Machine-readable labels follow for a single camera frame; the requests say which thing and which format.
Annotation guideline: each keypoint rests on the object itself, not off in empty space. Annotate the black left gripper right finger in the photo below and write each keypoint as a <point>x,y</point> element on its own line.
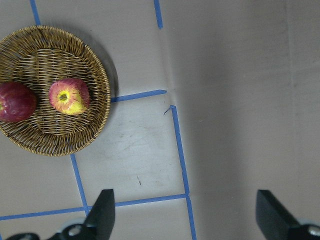
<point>277,223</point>

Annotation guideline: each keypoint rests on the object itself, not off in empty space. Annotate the dark red apple in basket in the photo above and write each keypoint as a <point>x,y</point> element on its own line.
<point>17,102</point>

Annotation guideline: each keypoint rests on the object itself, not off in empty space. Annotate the red yellow apple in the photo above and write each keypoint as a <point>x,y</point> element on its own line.
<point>69,96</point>

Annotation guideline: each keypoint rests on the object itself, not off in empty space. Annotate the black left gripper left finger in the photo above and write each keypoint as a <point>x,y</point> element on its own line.
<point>99,223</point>

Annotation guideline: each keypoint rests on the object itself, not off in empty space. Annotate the round wicker basket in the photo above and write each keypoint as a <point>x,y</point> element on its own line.
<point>37,56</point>

